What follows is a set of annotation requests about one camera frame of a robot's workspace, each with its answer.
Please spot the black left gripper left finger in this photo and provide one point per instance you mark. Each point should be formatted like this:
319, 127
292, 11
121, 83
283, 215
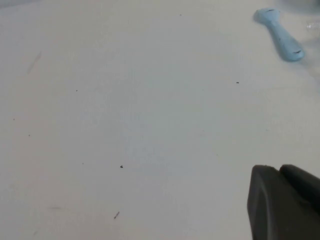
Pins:
275, 212

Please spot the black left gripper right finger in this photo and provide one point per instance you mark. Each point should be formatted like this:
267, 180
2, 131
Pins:
302, 182

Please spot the light blue plastic fork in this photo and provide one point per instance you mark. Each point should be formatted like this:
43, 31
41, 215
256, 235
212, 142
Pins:
280, 32

